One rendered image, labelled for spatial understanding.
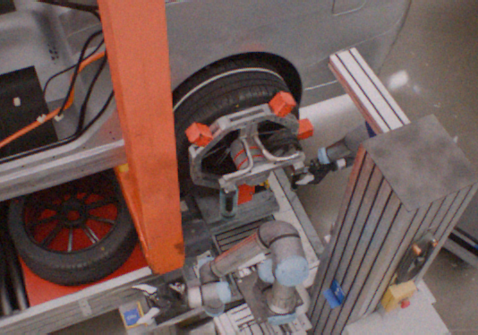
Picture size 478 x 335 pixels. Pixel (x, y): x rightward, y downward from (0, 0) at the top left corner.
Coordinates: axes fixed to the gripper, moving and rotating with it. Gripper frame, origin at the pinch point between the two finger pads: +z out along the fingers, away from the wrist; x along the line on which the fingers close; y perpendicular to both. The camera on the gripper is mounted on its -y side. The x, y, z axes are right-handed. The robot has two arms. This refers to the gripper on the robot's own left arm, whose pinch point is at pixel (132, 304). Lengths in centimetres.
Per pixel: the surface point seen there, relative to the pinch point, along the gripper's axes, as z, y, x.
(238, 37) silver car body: -59, -32, 102
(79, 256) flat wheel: 27, 64, 69
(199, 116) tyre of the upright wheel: -38, 0, 90
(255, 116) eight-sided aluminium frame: -63, 0, 85
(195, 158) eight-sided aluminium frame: -34, 18, 80
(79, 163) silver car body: 19, 24, 93
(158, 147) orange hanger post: -17, -38, 39
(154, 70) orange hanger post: -19, -79, 34
